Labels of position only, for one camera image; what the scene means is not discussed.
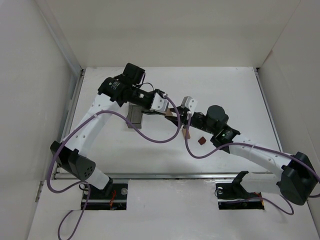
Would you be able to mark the aluminium rail edge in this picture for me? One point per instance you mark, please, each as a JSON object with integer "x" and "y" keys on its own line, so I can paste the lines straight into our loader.
{"x": 70, "y": 105}
{"x": 162, "y": 176}
{"x": 256, "y": 71}

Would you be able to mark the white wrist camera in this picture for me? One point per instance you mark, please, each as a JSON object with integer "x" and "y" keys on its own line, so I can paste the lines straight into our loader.
{"x": 189, "y": 103}
{"x": 159, "y": 104}

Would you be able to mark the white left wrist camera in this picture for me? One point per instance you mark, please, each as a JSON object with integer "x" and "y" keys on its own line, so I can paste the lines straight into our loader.
{"x": 159, "y": 104}

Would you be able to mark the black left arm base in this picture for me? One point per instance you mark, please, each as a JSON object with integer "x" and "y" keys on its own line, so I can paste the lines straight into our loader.
{"x": 114, "y": 200}

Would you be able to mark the striped light wood block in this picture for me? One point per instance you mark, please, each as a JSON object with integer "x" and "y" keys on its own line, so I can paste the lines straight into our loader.
{"x": 186, "y": 134}

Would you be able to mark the aluminium rail left edge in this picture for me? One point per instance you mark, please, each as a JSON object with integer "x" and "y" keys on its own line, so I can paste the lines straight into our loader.
{"x": 70, "y": 105}

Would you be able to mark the aluminium rail front edge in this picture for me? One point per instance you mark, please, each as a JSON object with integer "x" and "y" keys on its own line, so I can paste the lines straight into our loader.
{"x": 162, "y": 176}

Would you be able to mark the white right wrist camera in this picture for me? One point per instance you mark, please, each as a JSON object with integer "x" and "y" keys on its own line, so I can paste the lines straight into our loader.
{"x": 189, "y": 103}

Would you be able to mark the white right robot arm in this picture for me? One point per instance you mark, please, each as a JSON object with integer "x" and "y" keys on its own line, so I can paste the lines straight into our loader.
{"x": 289, "y": 175}

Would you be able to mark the aluminium rail right edge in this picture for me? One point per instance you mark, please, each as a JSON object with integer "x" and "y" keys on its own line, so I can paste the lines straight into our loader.
{"x": 256, "y": 71}

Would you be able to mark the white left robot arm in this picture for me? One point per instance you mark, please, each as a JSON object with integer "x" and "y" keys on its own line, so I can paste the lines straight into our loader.
{"x": 111, "y": 95}

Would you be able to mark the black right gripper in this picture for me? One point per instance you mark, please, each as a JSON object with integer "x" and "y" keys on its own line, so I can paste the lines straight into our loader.
{"x": 183, "y": 114}

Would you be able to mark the smoky transparent plastic bin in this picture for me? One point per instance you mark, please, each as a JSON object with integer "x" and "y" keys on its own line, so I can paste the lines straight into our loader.
{"x": 135, "y": 115}

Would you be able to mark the plain light wood block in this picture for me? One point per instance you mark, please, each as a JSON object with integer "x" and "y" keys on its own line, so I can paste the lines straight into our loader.
{"x": 169, "y": 114}

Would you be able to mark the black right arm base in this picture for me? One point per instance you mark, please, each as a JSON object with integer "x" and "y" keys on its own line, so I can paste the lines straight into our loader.
{"x": 231, "y": 195}

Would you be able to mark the dark red wood block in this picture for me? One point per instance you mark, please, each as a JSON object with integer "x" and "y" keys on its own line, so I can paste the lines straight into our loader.
{"x": 202, "y": 140}

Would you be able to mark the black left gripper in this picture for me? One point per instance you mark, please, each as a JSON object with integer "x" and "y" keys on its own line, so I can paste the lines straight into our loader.
{"x": 151, "y": 111}

